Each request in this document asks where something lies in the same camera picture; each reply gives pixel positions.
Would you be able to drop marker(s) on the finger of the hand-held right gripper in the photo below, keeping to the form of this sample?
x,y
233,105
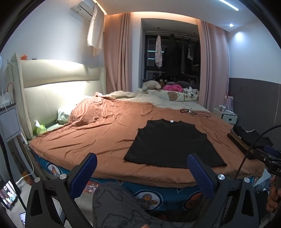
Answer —
x,y
263,153

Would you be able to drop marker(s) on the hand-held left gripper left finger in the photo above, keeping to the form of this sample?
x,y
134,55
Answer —
x,y
84,175

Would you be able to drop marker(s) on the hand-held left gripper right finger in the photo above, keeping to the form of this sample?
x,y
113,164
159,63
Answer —
x,y
200,175

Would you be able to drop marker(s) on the black T-shirt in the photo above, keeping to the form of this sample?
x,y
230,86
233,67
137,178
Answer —
x,y
173,144

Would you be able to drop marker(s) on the stack of folded clothes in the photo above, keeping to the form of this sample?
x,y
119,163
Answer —
x,y
243,136

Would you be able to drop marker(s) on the person's right hand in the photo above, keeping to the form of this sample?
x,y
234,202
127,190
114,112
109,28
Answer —
x,y
273,199

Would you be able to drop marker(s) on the blue printed bedsheet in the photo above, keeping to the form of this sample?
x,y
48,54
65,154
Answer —
x,y
171,195

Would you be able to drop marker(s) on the orange-brown blanket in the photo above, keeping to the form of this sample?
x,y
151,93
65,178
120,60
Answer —
x,y
105,131

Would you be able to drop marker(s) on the white nightstand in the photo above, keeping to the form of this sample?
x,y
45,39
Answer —
x,y
229,118

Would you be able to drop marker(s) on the person's leg in grey pants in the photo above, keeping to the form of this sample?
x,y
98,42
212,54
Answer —
x,y
123,208

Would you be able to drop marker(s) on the green tissue box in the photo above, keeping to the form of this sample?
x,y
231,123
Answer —
x,y
41,129

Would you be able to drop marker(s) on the white pillow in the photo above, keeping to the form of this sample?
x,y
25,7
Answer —
x,y
64,114

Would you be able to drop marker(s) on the smartphone with lit screen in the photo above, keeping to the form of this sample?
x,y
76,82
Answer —
x,y
23,219

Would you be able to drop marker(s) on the tablet with lit screen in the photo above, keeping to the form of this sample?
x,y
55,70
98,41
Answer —
x,y
8,194

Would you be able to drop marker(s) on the black and white print cloth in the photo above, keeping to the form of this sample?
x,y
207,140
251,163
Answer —
x,y
190,92

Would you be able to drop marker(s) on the cream bear print quilt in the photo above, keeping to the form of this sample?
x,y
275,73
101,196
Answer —
x,y
173,95

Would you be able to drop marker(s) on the cream padded headboard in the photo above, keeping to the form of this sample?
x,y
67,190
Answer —
x,y
48,96

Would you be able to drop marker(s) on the grey bedside cabinet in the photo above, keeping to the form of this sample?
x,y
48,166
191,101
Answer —
x,y
9,122

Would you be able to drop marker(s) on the pink plush toy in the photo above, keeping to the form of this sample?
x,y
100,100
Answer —
x,y
173,87

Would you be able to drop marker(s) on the cream duvet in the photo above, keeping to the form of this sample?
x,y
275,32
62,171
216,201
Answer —
x,y
131,96

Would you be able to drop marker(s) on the brown plush toy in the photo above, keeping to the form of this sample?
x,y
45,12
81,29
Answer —
x,y
163,82

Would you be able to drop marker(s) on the pink curtain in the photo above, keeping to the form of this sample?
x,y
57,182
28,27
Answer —
x,y
118,54
210,65

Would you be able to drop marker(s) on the white plush toy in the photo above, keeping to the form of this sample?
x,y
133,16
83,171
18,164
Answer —
x,y
151,85

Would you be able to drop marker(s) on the white plastic box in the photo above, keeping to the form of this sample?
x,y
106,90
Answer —
x,y
5,98

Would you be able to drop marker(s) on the grey hanging garment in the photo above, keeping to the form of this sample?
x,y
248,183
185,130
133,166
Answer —
x,y
190,52

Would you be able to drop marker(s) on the dark hanging coat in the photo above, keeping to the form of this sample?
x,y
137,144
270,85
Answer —
x,y
173,54

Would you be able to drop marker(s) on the floral hanging garment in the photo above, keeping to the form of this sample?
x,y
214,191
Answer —
x,y
158,52

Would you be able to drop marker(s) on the small orange object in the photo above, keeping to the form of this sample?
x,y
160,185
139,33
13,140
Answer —
x,y
23,57

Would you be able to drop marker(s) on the white hanging shirt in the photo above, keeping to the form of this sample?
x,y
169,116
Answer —
x,y
95,28

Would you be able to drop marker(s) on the ceiling light strip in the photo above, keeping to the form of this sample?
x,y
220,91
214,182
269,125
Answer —
x,y
228,4

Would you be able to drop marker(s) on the white air conditioner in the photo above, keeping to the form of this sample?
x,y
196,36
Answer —
x,y
82,7

